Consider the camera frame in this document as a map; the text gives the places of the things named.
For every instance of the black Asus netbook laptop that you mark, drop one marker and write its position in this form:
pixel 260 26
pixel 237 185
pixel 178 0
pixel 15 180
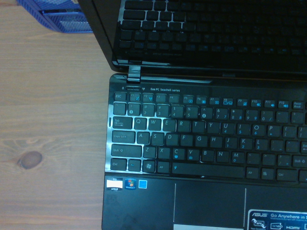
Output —
pixel 196 134

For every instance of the blue mesh desk organizer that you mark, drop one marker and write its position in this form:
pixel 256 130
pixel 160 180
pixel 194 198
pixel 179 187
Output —
pixel 60 16

